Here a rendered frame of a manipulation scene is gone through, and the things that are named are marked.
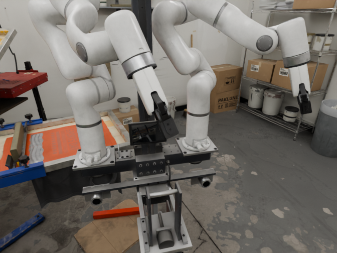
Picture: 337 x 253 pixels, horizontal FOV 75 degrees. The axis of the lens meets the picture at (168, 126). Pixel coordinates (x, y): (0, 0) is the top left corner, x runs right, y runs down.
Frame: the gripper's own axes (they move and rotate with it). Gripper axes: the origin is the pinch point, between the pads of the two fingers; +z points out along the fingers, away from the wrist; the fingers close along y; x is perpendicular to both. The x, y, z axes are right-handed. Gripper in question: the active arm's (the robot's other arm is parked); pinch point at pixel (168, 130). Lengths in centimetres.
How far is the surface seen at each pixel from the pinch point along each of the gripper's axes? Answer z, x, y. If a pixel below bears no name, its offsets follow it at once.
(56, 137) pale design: -13, -60, -95
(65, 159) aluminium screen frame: 0, -50, -65
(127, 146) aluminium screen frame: 9, -19, -75
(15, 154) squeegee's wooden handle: -13, -70, -66
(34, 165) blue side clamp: -4, -61, -59
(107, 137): 0, -30, -92
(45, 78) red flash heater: -80, -81, -199
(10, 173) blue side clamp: -5, -70, -55
